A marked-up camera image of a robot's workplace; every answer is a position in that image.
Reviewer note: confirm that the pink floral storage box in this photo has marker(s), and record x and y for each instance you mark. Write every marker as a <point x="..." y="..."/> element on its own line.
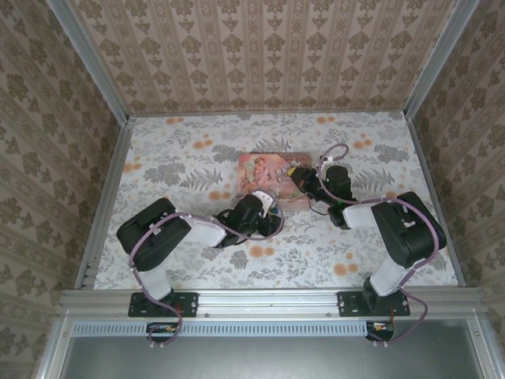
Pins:
<point x="264" y="173"/>

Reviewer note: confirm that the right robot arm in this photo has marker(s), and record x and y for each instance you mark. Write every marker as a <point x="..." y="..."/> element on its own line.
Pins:
<point x="406" y="233"/>

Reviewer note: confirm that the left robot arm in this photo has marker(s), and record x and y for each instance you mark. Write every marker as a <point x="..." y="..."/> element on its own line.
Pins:
<point x="154" y="237"/>

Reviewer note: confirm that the grey metal panel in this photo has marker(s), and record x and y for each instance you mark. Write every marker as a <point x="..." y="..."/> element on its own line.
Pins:
<point x="260" y="357"/>

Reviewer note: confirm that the aluminium front frame rail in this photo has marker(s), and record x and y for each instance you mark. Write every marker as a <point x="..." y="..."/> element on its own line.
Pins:
<point x="268" y="302"/>

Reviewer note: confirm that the aluminium table side rail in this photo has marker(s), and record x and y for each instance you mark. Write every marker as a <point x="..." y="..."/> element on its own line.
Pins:
<point x="106" y="189"/>

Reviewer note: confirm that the aluminium frame post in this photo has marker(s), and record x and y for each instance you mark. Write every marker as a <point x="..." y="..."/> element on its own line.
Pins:
<point x="88" y="59"/>
<point x="434" y="55"/>

